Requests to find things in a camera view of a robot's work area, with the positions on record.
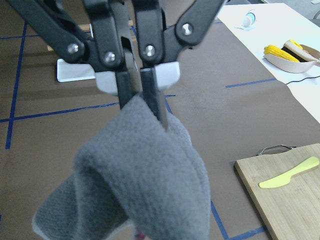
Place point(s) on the white side table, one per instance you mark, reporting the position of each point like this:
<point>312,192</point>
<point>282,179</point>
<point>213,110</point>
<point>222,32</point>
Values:
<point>277,23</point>

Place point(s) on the grey microfibre cloth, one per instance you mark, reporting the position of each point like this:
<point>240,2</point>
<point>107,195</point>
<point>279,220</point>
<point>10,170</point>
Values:
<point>133,171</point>

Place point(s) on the yellow toy corn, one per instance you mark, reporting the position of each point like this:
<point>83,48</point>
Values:
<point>274,50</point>

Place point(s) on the white rectangular tray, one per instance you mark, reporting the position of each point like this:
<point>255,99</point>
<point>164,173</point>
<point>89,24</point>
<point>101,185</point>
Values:
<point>70,72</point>

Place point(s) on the yellow plastic knife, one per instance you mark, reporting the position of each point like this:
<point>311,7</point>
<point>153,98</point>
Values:
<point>285,177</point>

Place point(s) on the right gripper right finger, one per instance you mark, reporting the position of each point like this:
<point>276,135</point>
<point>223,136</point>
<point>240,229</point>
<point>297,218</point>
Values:
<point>161,44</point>

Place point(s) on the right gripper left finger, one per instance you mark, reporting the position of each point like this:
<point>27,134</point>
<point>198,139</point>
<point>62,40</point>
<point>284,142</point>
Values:
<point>104,51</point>

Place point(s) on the small white bottle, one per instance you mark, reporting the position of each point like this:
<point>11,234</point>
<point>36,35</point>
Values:
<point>248,22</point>

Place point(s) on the bamboo cutting board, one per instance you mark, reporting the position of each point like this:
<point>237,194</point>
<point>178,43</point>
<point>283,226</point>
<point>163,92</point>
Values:
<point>291,211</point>

